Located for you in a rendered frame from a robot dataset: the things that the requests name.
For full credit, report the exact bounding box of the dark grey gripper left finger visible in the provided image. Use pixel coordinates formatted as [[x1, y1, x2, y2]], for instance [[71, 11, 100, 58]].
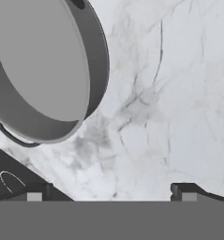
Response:
[[0, 182, 54, 203]]

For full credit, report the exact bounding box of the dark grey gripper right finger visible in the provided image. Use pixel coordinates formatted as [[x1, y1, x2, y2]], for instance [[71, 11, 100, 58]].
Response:
[[170, 182, 224, 203]]

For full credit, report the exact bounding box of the black stove hob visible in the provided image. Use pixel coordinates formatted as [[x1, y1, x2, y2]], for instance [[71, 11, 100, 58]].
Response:
[[0, 142, 74, 203]]

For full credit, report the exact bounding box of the grey metal pot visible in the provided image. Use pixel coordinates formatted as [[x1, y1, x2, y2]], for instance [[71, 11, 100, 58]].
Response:
[[0, 0, 111, 149]]

